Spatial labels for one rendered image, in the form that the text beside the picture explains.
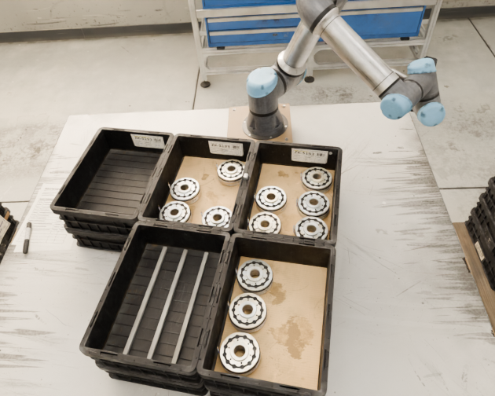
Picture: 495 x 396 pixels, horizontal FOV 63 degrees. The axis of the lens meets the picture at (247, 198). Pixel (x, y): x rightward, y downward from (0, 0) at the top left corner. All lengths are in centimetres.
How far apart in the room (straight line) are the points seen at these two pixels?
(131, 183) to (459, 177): 198
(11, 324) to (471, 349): 139
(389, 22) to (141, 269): 253
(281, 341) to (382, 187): 77
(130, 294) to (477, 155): 235
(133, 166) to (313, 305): 84
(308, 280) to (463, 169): 182
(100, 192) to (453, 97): 263
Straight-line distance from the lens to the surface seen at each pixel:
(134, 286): 127
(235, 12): 303
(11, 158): 329
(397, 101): 120
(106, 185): 155
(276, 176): 144
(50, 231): 168
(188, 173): 149
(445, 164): 283
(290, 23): 312
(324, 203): 133
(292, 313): 116
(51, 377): 140
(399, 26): 328
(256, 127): 163
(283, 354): 112
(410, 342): 133
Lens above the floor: 189
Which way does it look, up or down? 50 degrees down
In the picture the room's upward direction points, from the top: 6 degrees counter-clockwise
